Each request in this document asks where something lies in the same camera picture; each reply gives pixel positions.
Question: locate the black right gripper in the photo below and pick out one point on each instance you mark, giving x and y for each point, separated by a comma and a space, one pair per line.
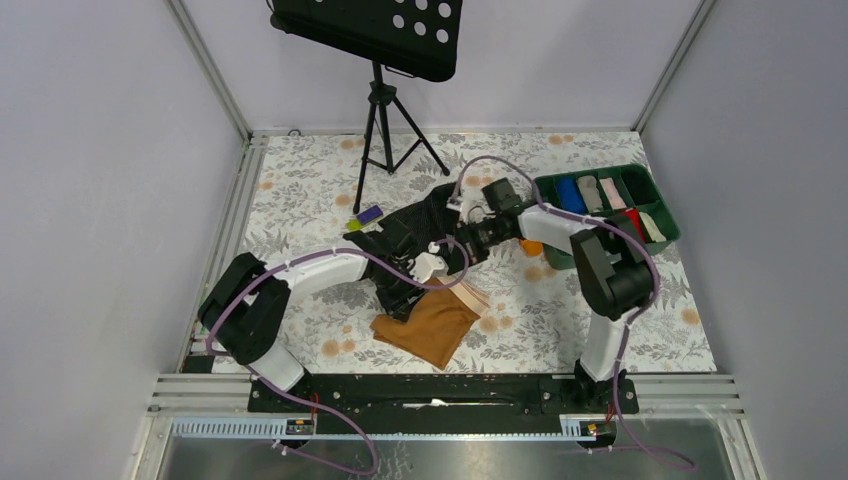
465, 234

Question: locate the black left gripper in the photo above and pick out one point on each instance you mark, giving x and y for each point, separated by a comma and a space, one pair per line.
400, 306

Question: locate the brown boxer underwear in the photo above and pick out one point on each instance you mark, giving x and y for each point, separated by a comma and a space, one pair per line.
436, 325

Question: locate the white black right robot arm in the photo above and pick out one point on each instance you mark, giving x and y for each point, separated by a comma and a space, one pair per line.
616, 275

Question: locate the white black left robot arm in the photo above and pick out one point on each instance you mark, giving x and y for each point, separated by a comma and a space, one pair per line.
244, 310

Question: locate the black striped underwear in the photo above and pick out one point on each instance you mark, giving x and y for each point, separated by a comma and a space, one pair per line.
414, 227

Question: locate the blue rolled underwear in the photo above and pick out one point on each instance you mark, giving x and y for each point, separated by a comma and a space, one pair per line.
569, 195

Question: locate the light grey rolled underwear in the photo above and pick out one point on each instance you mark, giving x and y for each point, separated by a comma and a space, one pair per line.
588, 188

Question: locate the pink rolled underwear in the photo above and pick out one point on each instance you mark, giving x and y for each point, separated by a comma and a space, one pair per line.
613, 196

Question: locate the red rolled underwear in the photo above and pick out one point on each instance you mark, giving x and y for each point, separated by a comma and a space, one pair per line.
634, 216

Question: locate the cream rolled underwear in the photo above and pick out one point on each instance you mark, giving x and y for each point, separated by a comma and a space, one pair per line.
653, 232

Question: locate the orange rolled cloth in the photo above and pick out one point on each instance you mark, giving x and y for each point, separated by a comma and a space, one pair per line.
532, 248

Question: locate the purple yellow small block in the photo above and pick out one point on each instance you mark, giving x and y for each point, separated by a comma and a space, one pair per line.
365, 218

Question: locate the floral patterned table mat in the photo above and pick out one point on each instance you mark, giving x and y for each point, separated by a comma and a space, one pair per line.
536, 320

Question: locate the green divided organizer tray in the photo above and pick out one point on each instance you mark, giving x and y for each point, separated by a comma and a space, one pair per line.
637, 188

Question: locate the black music stand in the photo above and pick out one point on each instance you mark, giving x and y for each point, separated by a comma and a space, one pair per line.
414, 39

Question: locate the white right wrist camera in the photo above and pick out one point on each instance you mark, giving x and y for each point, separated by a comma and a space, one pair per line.
468, 210

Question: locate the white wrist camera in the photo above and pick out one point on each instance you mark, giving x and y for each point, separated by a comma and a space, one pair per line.
468, 210
426, 266

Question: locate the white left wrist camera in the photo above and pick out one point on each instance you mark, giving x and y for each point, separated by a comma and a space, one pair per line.
426, 266

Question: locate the black mounting base rail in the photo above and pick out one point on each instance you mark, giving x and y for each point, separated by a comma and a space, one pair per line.
434, 404

